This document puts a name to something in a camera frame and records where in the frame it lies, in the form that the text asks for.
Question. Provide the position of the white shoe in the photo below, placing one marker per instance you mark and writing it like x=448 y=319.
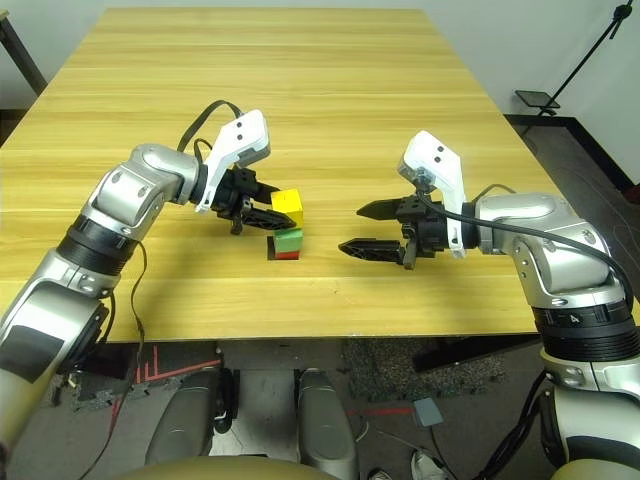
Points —
x=380 y=474
x=427 y=465

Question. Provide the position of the red block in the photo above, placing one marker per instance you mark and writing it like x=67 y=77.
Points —
x=286 y=255

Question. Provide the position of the black table foot beam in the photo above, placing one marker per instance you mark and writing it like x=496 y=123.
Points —
x=475 y=352

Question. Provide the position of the grey robot left leg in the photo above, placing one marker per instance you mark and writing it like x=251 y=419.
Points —
x=182 y=420

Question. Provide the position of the olive robot torso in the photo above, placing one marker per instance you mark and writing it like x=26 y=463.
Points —
x=220 y=470

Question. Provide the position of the green block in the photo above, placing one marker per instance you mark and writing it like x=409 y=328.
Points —
x=289 y=240

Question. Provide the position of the black foam mat red lines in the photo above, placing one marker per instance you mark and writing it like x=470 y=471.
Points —
x=105 y=385

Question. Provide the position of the grey foot pedal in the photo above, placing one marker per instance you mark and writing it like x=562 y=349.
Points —
x=429 y=412

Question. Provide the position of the grey robot leg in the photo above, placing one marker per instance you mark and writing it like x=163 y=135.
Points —
x=182 y=420
x=325 y=425

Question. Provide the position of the grey robot right leg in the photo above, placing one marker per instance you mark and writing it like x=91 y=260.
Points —
x=325 y=425

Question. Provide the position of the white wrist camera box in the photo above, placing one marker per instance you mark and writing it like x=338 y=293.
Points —
x=435 y=157
x=242 y=135

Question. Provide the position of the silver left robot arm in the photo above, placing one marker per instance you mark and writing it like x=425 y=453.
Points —
x=125 y=190

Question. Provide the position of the black tripod stand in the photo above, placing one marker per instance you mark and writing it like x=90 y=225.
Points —
x=537 y=97

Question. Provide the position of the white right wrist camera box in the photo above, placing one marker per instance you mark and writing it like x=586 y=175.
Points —
x=435 y=157

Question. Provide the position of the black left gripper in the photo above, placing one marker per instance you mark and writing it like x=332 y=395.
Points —
x=237 y=192

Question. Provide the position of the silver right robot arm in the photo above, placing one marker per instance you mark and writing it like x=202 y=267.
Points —
x=550 y=225

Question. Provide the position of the yellow block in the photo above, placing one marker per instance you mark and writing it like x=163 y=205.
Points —
x=289 y=205

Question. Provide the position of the wooden side table black leg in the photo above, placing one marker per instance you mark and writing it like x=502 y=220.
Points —
x=22 y=55

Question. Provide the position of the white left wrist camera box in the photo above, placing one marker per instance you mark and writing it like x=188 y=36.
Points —
x=242 y=135

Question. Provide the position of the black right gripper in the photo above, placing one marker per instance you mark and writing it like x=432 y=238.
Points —
x=425 y=230

